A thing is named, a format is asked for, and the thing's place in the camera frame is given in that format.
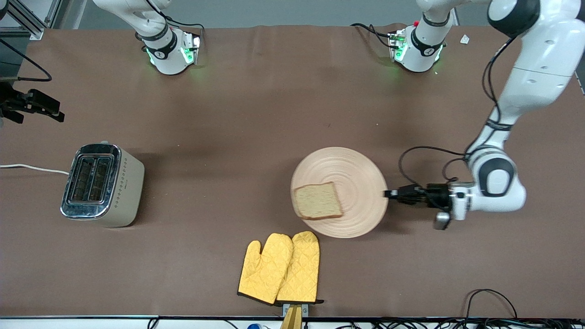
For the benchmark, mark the beige chrome-topped toaster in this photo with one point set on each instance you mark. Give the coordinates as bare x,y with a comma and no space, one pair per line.
130,192

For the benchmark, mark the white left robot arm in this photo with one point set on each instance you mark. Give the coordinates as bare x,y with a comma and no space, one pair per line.
539,68

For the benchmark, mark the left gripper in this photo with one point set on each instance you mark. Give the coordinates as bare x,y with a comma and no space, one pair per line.
436,195

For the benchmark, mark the aluminium frame profile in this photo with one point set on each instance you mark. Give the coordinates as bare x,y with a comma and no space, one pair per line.
27,20

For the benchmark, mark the brown table cover sheet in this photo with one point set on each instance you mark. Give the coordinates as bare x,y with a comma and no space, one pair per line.
205,256

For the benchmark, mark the round wooden plate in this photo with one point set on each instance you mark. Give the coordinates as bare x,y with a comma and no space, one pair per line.
352,178

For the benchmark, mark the small metal bracket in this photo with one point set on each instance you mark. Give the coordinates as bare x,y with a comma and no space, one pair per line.
305,310

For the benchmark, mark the small white paper scrap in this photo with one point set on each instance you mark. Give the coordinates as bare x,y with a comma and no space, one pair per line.
465,39

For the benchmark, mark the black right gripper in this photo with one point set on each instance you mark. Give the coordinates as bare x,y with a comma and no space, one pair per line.
10,101

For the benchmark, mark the wooden stick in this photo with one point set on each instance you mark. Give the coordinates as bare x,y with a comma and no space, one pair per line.
291,321

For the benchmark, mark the slice of brown toast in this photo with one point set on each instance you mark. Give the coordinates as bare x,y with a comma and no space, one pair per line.
318,201

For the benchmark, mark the small blue cap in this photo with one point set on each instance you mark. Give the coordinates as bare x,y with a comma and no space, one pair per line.
254,326

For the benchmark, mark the yellow quilted oven mitt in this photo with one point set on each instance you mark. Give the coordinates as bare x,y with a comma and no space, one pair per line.
265,269
301,269

